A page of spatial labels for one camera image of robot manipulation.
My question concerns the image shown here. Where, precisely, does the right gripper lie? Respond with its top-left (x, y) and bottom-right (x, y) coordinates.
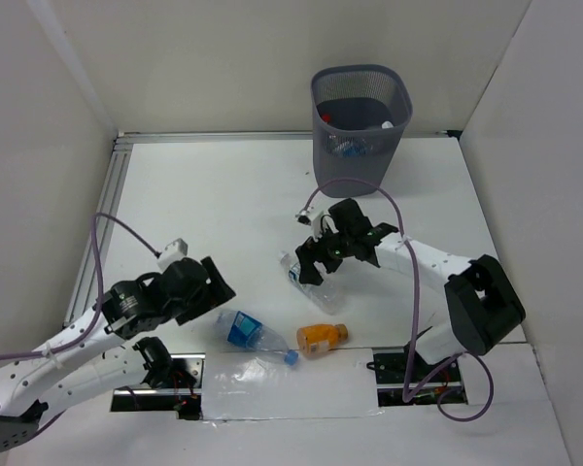
top-left (296, 219), bottom-right (353, 285)

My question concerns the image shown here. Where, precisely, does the green label water bottle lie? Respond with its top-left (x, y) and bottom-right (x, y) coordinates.
top-left (278, 251), bottom-right (344, 316)

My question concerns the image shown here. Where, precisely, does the blue cap water bottle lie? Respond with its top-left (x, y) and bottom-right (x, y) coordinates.
top-left (214, 310), bottom-right (299, 367)

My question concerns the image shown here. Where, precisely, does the orange juice bottle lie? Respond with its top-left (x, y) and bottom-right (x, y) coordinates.
top-left (296, 324), bottom-right (349, 358)

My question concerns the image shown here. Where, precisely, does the Aquafina blue label bottle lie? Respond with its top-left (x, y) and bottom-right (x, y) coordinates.
top-left (337, 139), bottom-right (374, 158)

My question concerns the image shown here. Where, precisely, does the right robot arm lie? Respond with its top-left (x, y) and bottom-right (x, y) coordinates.
top-left (295, 198), bottom-right (526, 381)

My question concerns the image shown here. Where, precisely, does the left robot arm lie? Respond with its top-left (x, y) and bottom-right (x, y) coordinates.
top-left (0, 257), bottom-right (235, 453)

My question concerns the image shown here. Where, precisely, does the grey mesh waste bin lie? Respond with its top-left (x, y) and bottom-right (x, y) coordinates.
top-left (310, 64), bottom-right (413, 198)

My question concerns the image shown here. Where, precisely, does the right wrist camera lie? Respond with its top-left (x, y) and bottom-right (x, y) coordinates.
top-left (295, 207), bottom-right (326, 240)

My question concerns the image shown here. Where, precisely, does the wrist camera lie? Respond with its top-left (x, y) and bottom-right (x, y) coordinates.
top-left (156, 238), bottom-right (188, 272)
top-left (295, 207), bottom-right (326, 240)

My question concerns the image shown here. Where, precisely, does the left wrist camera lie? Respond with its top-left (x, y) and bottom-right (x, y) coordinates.
top-left (156, 238), bottom-right (188, 272)

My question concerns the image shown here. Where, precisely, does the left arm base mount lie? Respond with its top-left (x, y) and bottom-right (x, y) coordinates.
top-left (110, 353), bottom-right (205, 421)

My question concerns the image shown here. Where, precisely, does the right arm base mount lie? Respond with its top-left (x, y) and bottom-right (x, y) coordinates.
top-left (363, 349), bottom-right (467, 407)

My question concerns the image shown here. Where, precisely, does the aluminium frame rail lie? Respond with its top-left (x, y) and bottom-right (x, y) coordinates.
top-left (52, 129), bottom-right (463, 355)

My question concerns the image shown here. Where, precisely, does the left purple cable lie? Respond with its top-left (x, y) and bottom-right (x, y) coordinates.
top-left (0, 213), bottom-right (164, 433)

